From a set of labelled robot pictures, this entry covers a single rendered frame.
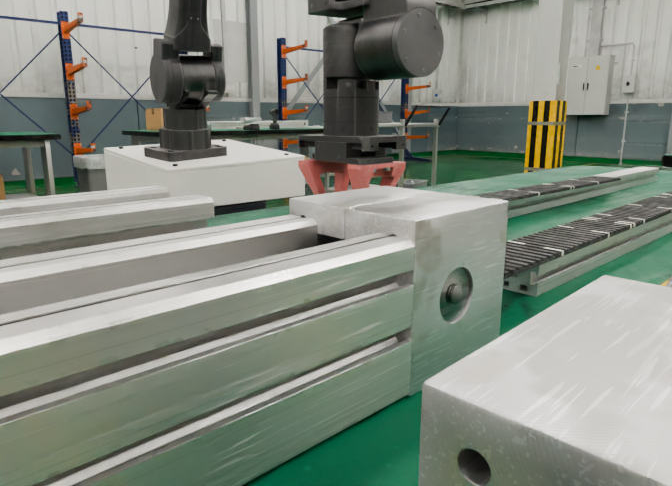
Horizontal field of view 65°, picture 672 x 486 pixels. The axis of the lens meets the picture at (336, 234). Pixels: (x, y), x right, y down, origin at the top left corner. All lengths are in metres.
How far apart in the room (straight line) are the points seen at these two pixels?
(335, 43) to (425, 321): 0.33
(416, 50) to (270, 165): 0.51
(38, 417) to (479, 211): 0.23
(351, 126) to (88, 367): 0.40
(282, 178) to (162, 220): 0.59
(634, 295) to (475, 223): 0.15
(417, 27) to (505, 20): 12.76
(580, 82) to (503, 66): 1.96
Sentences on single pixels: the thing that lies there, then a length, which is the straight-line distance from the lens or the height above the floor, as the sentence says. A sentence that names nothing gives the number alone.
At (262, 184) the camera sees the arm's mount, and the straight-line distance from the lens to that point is 0.94.
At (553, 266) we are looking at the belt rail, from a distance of 0.48.
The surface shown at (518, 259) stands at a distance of 0.44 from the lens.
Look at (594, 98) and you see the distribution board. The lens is 11.85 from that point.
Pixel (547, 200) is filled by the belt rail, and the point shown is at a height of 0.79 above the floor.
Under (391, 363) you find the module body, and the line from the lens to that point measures 0.27.
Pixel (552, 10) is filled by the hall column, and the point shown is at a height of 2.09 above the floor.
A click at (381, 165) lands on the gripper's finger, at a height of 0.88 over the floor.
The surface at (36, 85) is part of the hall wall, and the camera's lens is 8.13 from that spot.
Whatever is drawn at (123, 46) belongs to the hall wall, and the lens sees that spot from 8.53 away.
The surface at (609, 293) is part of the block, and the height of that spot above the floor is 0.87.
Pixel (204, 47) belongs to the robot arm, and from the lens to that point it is 0.92.
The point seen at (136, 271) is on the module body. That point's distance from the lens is 0.26.
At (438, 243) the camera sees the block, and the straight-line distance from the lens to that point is 0.28.
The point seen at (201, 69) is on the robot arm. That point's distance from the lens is 0.92.
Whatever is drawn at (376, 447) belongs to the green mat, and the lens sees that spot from 0.26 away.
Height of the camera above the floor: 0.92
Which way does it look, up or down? 13 degrees down
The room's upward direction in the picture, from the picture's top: straight up
